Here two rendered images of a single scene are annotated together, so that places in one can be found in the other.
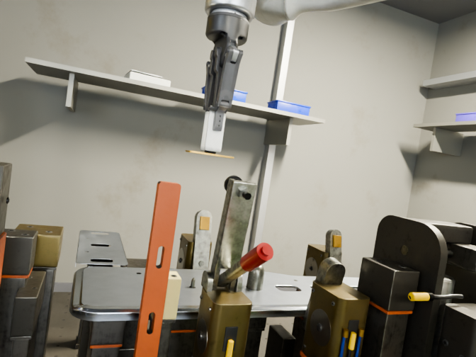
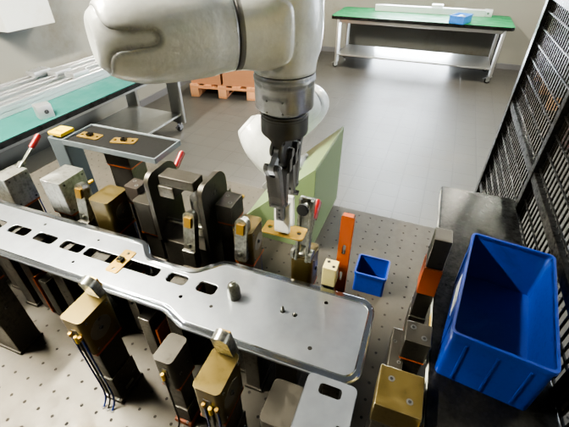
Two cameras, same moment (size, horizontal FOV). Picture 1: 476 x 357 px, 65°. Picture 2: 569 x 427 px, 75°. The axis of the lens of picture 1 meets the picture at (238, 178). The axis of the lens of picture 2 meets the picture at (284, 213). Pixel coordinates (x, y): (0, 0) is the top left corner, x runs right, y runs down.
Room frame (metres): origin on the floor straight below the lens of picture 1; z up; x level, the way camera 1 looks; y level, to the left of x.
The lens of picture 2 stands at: (1.08, 0.43, 1.71)
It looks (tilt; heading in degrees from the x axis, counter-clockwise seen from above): 37 degrees down; 223
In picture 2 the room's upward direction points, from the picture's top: straight up
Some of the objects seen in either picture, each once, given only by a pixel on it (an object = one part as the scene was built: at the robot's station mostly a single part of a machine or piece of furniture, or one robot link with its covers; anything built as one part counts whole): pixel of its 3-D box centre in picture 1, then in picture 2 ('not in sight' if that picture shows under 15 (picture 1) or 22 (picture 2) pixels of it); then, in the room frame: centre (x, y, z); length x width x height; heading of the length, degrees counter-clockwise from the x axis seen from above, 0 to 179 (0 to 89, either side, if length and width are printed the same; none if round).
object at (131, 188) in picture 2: not in sight; (150, 233); (0.69, -0.55, 0.90); 0.05 x 0.05 x 0.40; 22
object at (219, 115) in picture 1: (220, 115); not in sight; (0.64, 0.05, 1.31); 0.03 x 0.01 x 0.05; 22
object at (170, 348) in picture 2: not in sight; (178, 388); (0.92, -0.06, 0.84); 0.10 x 0.05 x 0.29; 22
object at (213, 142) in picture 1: (214, 131); (286, 209); (0.66, 0.05, 1.29); 0.03 x 0.01 x 0.07; 112
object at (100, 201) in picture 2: not in sight; (127, 239); (0.75, -0.59, 0.89); 0.12 x 0.08 x 0.38; 22
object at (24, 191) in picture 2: not in sight; (34, 213); (0.90, -0.99, 0.88); 0.12 x 0.07 x 0.36; 22
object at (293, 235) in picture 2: (210, 151); (284, 228); (0.67, 0.06, 1.25); 0.08 x 0.04 x 0.01; 112
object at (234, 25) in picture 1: (225, 44); (284, 136); (0.67, 0.06, 1.44); 0.08 x 0.07 x 0.09; 22
